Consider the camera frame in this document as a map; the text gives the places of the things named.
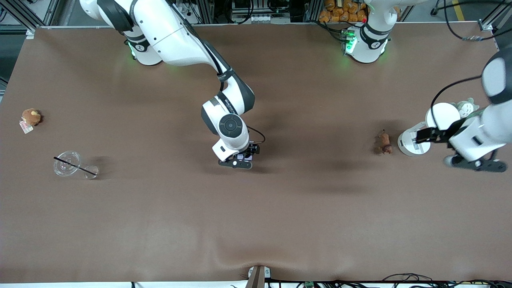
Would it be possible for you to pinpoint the brown lion statue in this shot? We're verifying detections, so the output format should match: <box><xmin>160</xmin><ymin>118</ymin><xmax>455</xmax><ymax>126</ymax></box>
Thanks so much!
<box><xmin>377</xmin><ymin>129</ymin><xmax>393</xmax><ymax>155</ymax></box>

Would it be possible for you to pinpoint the white desk lamp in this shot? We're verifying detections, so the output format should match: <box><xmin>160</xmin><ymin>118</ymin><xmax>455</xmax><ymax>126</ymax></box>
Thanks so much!
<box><xmin>397</xmin><ymin>102</ymin><xmax>461</xmax><ymax>157</ymax></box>

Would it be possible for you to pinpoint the grey white plush toy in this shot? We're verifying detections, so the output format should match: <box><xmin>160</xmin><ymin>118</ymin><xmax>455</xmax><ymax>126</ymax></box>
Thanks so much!
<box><xmin>452</xmin><ymin>98</ymin><xmax>480</xmax><ymax>119</ymax></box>

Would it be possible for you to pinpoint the long white power strip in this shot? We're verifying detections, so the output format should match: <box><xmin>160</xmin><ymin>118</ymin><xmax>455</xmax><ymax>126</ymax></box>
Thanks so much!
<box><xmin>233</xmin><ymin>14</ymin><xmax>291</xmax><ymax>23</ymax></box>

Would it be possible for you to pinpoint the bag of orange items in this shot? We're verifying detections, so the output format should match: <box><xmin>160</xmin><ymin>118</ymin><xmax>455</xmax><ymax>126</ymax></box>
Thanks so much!
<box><xmin>319</xmin><ymin>0</ymin><xmax>368</xmax><ymax>23</ymax></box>

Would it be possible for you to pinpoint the black drinking straw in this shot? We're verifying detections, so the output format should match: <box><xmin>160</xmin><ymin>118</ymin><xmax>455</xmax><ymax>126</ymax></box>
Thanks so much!
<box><xmin>53</xmin><ymin>157</ymin><xmax>96</xmax><ymax>175</ymax></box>

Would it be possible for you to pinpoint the clear plastic cup with lid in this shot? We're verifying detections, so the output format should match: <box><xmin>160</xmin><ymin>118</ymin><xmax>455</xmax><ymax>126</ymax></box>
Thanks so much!
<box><xmin>53</xmin><ymin>150</ymin><xmax>99</xmax><ymax>180</ymax></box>

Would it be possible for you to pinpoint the brown plush toy with tag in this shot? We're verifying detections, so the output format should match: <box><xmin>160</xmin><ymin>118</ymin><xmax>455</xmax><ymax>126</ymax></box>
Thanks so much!
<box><xmin>19</xmin><ymin>108</ymin><xmax>42</xmax><ymax>134</ymax></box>

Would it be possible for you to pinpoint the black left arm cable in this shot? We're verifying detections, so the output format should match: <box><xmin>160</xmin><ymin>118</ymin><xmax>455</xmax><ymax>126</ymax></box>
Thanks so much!
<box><xmin>430</xmin><ymin>0</ymin><xmax>512</xmax><ymax>130</ymax></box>

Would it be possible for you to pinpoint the aluminium frame post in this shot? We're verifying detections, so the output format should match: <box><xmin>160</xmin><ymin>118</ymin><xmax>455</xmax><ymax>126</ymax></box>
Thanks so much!
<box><xmin>479</xmin><ymin>0</ymin><xmax>512</xmax><ymax>30</ymax></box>
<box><xmin>6</xmin><ymin>0</ymin><xmax>60</xmax><ymax>30</ymax></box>

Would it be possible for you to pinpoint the black cable bundle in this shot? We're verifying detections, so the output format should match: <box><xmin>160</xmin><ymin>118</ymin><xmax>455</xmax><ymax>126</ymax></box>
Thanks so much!
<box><xmin>382</xmin><ymin>273</ymin><xmax>512</xmax><ymax>288</ymax></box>

